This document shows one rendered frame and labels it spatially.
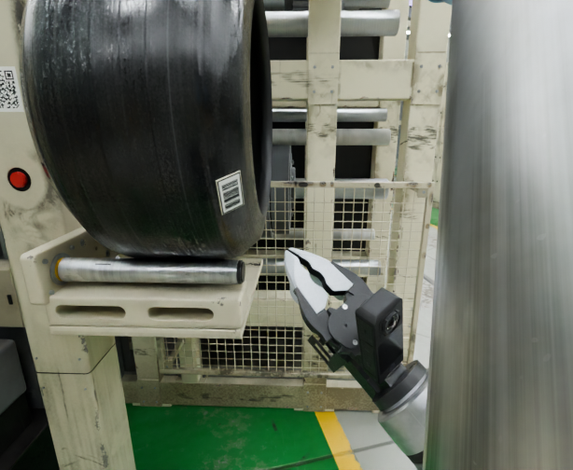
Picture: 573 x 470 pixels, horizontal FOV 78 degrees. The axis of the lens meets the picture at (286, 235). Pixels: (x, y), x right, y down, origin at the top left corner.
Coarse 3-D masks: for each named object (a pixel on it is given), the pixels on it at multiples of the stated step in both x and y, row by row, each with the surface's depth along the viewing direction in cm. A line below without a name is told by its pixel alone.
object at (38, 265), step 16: (64, 240) 68; (80, 240) 73; (32, 256) 60; (48, 256) 64; (64, 256) 67; (80, 256) 73; (96, 256) 79; (112, 256) 85; (32, 272) 61; (48, 272) 64; (32, 288) 62; (48, 288) 64
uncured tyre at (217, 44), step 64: (64, 0) 43; (128, 0) 43; (192, 0) 43; (256, 0) 65; (64, 64) 43; (128, 64) 43; (192, 64) 43; (256, 64) 88; (64, 128) 45; (128, 128) 44; (192, 128) 44; (256, 128) 96; (64, 192) 50; (128, 192) 49; (192, 192) 49; (256, 192) 60; (192, 256) 64
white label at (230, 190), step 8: (224, 176) 49; (232, 176) 50; (240, 176) 51; (216, 184) 49; (224, 184) 49; (232, 184) 50; (240, 184) 51; (224, 192) 50; (232, 192) 51; (240, 192) 52; (224, 200) 51; (232, 200) 52; (240, 200) 53; (224, 208) 52; (232, 208) 53
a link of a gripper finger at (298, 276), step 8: (288, 256) 45; (296, 256) 45; (288, 264) 45; (296, 264) 44; (288, 272) 44; (296, 272) 44; (304, 272) 44; (288, 280) 45; (296, 280) 43; (304, 280) 43; (304, 288) 43; (312, 288) 43; (320, 288) 43; (304, 296) 42; (312, 296) 42; (320, 296) 42; (312, 304) 42; (320, 304) 42
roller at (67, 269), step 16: (64, 272) 65; (80, 272) 65; (96, 272) 64; (112, 272) 64; (128, 272) 64; (144, 272) 64; (160, 272) 64; (176, 272) 64; (192, 272) 64; (208, 272) 64; (224, 272) 64; (240, 272) 64
